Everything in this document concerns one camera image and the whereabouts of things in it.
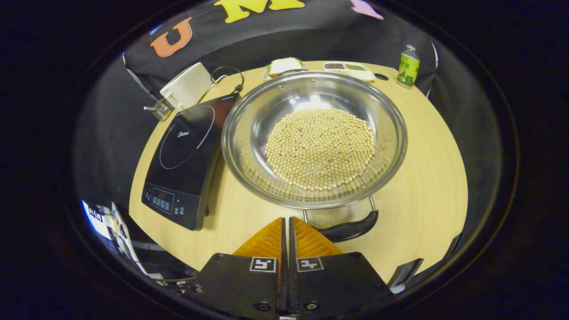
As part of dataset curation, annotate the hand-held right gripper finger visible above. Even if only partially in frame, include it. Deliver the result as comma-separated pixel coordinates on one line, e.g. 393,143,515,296
288,216,394,318
183,216,287,319

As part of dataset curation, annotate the black induction cooktop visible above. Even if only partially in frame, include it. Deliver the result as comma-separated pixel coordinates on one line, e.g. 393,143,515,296
141,92,240,231

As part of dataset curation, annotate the steel pot with black handle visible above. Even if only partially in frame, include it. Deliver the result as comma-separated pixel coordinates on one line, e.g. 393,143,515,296
221,69,408,243

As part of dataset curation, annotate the pile of soybeans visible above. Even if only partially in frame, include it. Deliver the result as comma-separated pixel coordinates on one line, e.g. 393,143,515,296
264,108,377,192

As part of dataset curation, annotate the white rectangular tray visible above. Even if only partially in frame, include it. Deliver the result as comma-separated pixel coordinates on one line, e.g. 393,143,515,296
262,60,308,81

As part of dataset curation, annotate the sandwich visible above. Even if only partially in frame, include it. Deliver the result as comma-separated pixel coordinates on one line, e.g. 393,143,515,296
268,57,305,78

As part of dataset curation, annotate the white toaster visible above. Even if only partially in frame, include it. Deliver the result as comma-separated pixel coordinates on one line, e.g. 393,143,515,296
159,62,214,112

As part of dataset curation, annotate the white divided dish of beans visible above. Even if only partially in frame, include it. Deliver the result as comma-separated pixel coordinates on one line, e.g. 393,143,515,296
322,61,377,82

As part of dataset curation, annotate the green drink bottle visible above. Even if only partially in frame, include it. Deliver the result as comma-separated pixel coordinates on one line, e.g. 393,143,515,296
397,44,421,88

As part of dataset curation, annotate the black power cable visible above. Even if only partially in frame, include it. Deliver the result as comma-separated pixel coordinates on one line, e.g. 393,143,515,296
210,66,244,94

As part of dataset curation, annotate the small metal wire basket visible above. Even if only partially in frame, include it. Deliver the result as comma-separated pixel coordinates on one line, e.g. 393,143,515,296
143,98,175,122

